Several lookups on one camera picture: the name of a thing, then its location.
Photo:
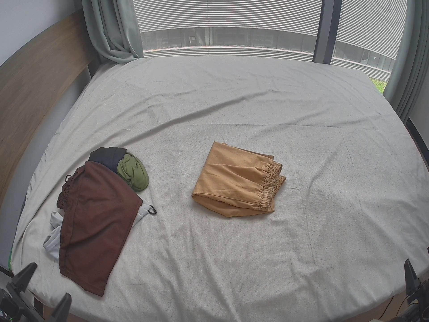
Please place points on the window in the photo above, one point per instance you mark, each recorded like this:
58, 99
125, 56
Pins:
234, 8

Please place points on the grey-green curtain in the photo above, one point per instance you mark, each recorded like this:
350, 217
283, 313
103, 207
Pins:
107, 18
414, 45

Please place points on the black garment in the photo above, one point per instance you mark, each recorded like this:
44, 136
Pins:
105, 156

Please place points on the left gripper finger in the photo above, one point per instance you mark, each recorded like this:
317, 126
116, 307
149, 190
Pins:
62, 310
21, 280

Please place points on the green garment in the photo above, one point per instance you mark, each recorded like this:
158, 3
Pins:
134, 173

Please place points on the pale grey garment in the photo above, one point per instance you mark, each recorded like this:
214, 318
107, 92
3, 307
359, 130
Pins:
53, 243

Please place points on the tan shorts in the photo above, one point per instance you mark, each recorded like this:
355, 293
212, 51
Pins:
234, 183

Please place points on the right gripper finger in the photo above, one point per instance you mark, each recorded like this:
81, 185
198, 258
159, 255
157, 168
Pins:
412, 283

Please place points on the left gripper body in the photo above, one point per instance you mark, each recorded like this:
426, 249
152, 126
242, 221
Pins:
23, 307

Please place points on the bed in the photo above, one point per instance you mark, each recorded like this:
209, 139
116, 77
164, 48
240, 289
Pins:
234, 112

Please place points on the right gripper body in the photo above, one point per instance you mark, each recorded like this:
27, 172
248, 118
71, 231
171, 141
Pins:
419, 309

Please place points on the brown shorts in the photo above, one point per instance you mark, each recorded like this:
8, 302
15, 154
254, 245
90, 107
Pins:
94, 226

